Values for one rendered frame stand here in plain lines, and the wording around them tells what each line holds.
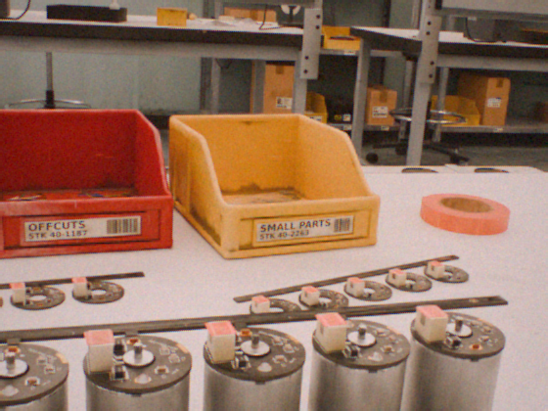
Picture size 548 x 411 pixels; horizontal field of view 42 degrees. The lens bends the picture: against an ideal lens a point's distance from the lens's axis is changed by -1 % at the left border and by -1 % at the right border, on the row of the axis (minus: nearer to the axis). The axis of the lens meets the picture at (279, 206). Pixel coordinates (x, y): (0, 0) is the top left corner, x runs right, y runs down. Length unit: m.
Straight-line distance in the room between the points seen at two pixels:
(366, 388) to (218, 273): 0.22
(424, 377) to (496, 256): 0.26
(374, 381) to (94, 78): 4.38
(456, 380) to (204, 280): 0.21
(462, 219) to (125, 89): 4.13
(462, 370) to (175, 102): 4.42
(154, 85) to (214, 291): 4.21
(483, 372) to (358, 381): 0.03
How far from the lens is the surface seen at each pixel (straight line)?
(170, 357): 0.17
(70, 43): 2.45
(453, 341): 0.19
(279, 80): 4.25
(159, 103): 4.58
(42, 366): 0.17
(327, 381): 0.18
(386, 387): 0.18
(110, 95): 4.55
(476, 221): 0.49
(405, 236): 0.47
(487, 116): 4.84
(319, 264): 0.41
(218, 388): 0.17
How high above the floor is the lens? 0.90
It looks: 17 degrees down
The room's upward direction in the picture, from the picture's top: 4 degrees clockwise
